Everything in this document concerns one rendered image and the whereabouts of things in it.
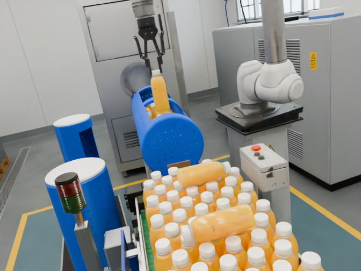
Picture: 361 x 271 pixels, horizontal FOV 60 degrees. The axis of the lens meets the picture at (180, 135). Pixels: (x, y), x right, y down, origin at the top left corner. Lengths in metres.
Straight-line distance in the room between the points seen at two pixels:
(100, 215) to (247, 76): 1.02
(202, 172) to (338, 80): 1.90
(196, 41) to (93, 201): 5.60
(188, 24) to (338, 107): 4.47
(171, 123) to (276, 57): 0.60
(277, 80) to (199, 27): 5.30
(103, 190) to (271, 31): 1.06
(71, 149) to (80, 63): 3.98
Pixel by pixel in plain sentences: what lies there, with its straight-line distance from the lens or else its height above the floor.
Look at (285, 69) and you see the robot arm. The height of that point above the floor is 1.32.
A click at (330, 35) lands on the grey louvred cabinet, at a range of 2.66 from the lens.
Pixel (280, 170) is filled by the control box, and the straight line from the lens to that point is 1.14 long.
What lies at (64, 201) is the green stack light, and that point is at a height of 1.20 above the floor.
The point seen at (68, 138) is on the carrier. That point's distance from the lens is 2.48.
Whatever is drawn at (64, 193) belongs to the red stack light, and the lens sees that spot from 0.91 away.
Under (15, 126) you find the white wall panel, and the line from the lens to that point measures 6.64.
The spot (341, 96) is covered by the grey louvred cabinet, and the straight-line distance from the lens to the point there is 2.82.
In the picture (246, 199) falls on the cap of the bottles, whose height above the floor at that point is 1.08.
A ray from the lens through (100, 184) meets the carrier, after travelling 1.48.
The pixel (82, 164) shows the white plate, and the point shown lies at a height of 1.04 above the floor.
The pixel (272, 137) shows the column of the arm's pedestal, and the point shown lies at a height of 0.93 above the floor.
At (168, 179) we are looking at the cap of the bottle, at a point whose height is 1.08.
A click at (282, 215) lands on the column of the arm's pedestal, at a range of 2.08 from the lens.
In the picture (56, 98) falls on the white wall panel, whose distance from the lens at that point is 6.44.
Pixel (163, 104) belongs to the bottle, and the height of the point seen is 1.28.
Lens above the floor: 1.60
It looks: 20 degrees down
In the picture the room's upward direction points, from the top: 10 degrees counter-clockwise
